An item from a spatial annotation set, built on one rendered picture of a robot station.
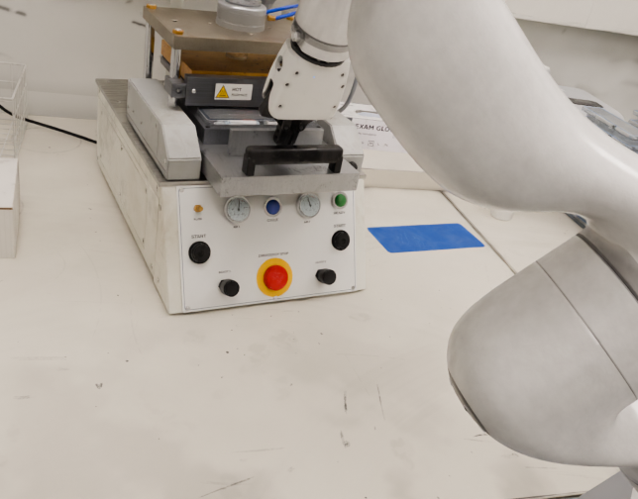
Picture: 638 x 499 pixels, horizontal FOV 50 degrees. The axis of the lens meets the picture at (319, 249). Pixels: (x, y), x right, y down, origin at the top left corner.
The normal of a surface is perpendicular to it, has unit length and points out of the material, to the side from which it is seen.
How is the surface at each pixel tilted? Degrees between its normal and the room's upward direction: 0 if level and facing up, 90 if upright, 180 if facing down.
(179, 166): 90
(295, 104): 109
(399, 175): 90
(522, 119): 67
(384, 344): 0
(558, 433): 92
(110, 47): 90
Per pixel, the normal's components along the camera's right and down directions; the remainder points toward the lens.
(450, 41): 0.09, 0.33
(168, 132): 0.42, -0.32
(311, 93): 0.36, 0.77
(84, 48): 0.25, 0.51
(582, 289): -0.48, -0.41
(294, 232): 0.47, 0.10
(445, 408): 0.18, -0.86
